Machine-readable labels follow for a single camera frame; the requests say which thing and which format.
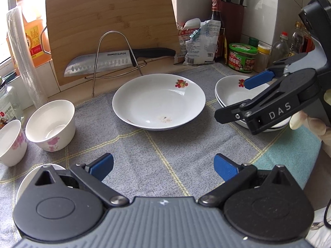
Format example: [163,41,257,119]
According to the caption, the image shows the bamboo cutting board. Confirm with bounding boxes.
[45,0,177,86]

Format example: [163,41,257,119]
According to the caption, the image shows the plain white bowl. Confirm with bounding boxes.
[16,164,68,204]

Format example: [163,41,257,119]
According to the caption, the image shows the glass jar with green lid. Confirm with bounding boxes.
[0,76,25,130]

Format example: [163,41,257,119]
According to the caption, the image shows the clear bottle with red cap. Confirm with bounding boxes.
[270,32,289,64]

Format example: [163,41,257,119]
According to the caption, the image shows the person's right hand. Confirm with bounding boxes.
[289,110,331,145]

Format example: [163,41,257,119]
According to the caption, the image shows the grey and teal towel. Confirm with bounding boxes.
[0,63,322,212]

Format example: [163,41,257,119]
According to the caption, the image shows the dark red knife block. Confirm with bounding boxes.
[220,1,245,62]

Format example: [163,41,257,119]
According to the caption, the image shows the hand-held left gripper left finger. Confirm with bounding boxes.
[34,153,130,208]

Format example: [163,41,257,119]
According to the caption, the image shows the large white floral plate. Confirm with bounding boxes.
[215,75,293,128]

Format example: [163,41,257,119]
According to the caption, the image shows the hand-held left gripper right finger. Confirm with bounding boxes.
[198,153,298,208]

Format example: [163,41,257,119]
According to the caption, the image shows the red and white packet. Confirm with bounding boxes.
[176,18,201,65]

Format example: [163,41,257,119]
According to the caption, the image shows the yellow-lidded jar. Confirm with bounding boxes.
[255,44,271,73]

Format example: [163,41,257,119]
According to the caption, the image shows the dark soy sauce bottle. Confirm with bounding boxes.
[210,0,226,59]

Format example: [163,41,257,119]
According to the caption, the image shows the tall clear plastic wrap roll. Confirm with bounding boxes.
[6,6,48,109]

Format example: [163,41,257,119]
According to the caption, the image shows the white and blue bag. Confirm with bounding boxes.
[182,21,221,66]

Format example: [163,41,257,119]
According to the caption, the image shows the metal wire rack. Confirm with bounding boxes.
[85,31,148,97]

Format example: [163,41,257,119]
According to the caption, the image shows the orange cooking oil bottle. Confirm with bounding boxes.
[6,0,52,69]

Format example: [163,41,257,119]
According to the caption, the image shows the white pink-floral bowl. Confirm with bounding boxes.
[25,100,76,152]
[0,119,28,167]

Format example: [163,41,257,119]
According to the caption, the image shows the white floral plate stained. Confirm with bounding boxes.
[215,93,291,131]

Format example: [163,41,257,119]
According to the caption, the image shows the green-lidded sauce jar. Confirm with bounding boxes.
[228,43,258,73]

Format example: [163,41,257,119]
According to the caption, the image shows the steel kitchen knife black handle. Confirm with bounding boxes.
[64,48,176,77]

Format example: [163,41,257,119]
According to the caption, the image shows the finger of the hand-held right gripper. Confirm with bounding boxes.
[214,76,287,124]
[244,52,316,90]

